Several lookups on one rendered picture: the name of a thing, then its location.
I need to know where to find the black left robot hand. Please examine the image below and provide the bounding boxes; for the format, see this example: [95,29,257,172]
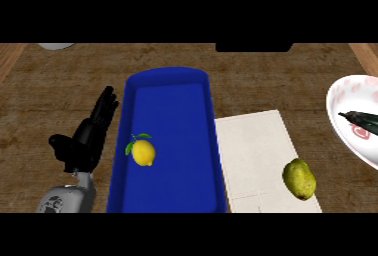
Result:
[48,85,121,174]

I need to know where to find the white placemat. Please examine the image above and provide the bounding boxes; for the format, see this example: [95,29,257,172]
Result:
[214,109,324,214]

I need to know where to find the white bowl with pink print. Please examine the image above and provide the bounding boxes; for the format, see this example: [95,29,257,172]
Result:
[325,74,378,170]

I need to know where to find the dark eggplant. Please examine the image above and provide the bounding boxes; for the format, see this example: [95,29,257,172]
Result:
[337,111,378,136]

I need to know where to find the yellow lemon with leaves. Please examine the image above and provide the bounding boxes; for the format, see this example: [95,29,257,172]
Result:
[124,133,158,167]

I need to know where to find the blue rectangular tray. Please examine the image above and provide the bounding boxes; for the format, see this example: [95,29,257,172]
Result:
[105,66,229,214]

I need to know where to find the grey round object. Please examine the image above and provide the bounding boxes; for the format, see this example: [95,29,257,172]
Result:
[37,43,77,51]

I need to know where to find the black appliance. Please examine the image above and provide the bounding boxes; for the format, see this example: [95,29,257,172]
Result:
[214,43,294,53]

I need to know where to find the green pear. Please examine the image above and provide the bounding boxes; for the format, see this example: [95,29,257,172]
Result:
[281,157,318,202]

